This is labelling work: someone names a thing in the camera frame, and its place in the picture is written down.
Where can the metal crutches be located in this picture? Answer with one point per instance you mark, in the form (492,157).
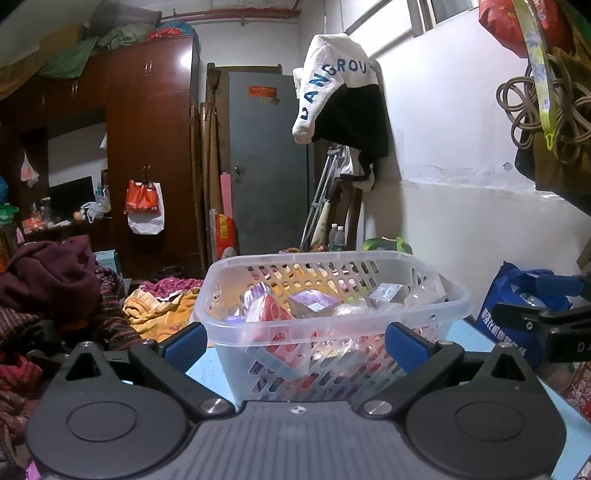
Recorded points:
(321,194)

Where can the black monitor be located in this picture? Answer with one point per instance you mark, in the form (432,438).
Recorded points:
(71,198)

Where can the maroon clothes pile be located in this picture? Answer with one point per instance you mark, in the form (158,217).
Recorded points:
(92,314)

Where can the black hanging garment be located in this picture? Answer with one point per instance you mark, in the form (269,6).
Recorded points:
(355,124)

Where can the wooden chair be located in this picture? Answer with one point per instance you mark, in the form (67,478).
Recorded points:
(346,207)

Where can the blue shopping bag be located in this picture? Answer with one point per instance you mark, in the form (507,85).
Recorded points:
(512,295)

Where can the clear plastic basket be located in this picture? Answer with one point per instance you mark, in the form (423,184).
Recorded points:
(332,334)

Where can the pink paper roll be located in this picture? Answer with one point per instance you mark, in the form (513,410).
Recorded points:
(226,194)

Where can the green bag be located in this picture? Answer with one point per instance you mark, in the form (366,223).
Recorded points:
(383,243)

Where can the small white plastic bag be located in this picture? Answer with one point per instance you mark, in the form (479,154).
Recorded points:
(94,212)

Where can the red hanging bag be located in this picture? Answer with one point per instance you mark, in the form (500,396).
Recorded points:
(498,23)

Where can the clear water bottle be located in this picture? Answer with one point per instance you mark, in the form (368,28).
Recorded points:
(333,237)
(340,238)

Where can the red ceiling pipe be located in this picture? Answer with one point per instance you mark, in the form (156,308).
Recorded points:
(231,17)

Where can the teal box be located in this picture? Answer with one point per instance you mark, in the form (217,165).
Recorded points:
(108,263)

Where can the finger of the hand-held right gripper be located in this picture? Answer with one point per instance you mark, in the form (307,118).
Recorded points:
(545,321)
(558,284)

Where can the brown hanging bag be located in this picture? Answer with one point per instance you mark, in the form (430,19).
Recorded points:
(558,180)

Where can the brown wooden wardrobe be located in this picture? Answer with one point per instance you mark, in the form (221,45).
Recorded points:
(147,129)

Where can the white wall rail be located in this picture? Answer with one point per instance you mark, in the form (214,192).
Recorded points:
(378,16)

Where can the purple box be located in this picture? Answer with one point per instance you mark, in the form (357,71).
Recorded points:
(314,302)

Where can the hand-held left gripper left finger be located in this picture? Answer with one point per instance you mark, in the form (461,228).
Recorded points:
(184,346)

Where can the red printed floor bag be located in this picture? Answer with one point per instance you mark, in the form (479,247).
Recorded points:
(226,235)

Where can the white lettered jacket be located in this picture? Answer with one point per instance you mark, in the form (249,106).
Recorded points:
(332,55)

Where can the wooden poles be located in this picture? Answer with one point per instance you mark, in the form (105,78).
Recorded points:
(207,161)

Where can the grey metal door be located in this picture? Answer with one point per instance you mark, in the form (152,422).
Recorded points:
(268,184)

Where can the yellow blanket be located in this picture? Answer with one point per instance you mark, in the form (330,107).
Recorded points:
(157,314)

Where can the green cloth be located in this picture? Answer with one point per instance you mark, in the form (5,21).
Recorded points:
(69,60)

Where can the window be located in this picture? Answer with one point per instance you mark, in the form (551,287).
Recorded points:
(448,11)

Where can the silver box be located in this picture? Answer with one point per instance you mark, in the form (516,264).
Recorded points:
(387,295)

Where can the pink packet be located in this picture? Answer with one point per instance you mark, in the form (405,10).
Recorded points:
(268,304)

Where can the red plastic bag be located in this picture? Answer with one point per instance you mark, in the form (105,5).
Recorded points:
(141,198)

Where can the pink floral cloth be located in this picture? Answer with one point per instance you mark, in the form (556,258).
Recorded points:
(171,286)

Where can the grey cloth bundle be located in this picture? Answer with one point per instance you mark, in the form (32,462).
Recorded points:
(124,16)

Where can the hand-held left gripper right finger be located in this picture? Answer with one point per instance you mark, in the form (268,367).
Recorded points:
(408,346)

